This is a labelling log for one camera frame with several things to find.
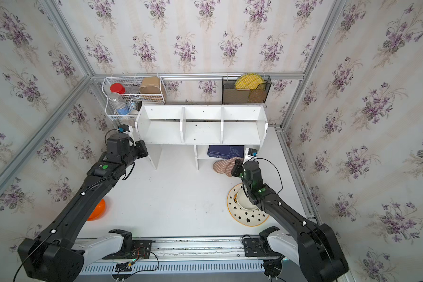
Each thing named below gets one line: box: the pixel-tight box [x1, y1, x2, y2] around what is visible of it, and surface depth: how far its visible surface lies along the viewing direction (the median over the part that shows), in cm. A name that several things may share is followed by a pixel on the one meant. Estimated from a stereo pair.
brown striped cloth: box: [212, 156, 244, 177], surface depth 90 cm
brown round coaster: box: [248, 83, 267, 104], surface depth 98 cm
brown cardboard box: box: [138, 76, 167, 103], surface depth 92 cm
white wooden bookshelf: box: [135, 103, 269, 171], surface depth 85 cm
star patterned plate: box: [226, 183, 270, 227], surface depth 84 cm
